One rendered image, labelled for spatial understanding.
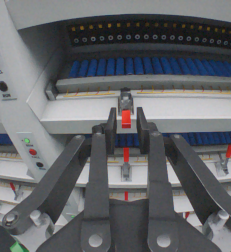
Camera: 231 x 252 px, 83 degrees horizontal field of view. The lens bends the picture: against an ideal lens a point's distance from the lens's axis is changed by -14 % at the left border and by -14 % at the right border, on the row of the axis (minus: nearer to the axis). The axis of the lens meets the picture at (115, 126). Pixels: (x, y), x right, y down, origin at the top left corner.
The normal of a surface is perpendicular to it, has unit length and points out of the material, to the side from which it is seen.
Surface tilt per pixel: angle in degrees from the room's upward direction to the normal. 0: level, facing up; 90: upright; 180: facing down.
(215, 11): 109
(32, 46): 90
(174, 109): 19
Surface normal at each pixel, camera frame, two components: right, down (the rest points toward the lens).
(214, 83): -0.01, 0.82
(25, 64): 1.00, -0.01
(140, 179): -0.06, -0.57
